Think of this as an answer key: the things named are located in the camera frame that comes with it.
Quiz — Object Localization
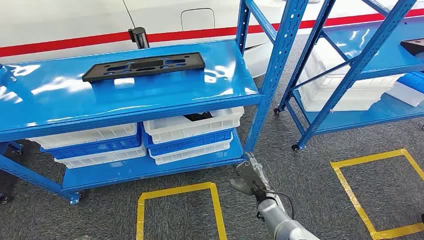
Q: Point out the black stanchion post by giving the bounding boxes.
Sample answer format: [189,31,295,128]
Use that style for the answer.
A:
[128,27,151,50]

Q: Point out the blue metal shelf rack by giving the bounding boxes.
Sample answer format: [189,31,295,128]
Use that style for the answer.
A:
[273,0,424,152]
[0,0,311,206]

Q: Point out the long black plastic panel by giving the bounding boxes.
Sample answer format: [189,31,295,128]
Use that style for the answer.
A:
[400,38,424,57]
[81,51,206,83]

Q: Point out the yellow floor tape square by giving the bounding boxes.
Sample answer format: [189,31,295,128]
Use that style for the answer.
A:
[135,181,228,240]
[330,148,424,240]

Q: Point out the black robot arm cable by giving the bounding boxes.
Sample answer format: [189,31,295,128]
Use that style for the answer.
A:
[253,183,295,221]

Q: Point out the black plastic part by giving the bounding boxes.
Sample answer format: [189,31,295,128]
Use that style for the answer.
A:
[183,111,214,122]

